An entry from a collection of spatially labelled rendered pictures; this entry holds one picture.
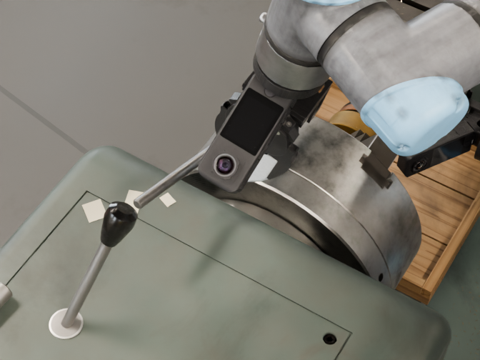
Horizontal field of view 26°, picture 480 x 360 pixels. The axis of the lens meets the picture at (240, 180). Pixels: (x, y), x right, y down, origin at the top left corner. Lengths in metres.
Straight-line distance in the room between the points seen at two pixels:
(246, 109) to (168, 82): 1.99
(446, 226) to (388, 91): 0.84
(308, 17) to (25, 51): 2.29
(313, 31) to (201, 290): 0.38
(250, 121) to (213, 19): 2.16
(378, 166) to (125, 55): 1.83
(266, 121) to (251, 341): 0.25
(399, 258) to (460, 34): 0.51
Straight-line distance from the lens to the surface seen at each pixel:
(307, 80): 0.93
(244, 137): 0.97
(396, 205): 1.29
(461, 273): 2.01
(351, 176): 1.26
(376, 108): 0.83
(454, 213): 1.66
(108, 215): 1.01
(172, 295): 1.13
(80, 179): 1.22
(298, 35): 0.88
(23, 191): 2.79
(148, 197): 1.09
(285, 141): 1.01
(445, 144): 1.46
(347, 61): 0.84
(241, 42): 3.06
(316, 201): 1.22
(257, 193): 1.25
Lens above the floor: 2.24
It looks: 54 degrees down
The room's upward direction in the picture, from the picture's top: straight up
